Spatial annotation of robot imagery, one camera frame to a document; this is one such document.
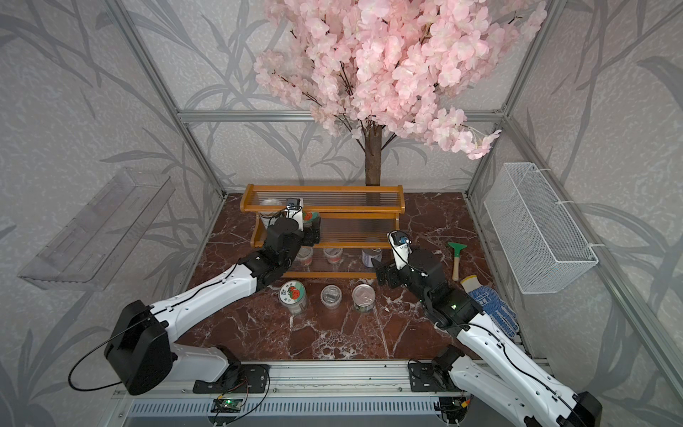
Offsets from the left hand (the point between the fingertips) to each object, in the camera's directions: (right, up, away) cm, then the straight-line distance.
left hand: (309, 217), depth 81 cm
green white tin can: (-12, 0, -2) cm, 12 cm away
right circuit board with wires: (+41, -52, -10) cm, 67 cm away
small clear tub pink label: (+6, -25, +3) cm, 26 cm away
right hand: (+23, -10, -7) cm, 26 cm away
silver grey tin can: (+18, -13, +9) cm, 24 cm away
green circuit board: (-21, -50, -10) cm, 55 cm away
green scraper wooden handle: (+52, -12, +18) cm, 57 cm away
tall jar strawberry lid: (-5, -24, 0) cm, 25 cm away
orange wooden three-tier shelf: (+14, -4, +34) cm, 37 cm away
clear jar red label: (+1, -1, -2) cm, 3 cm away
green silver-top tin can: (+17, -25, +1) cm, 30 cm away
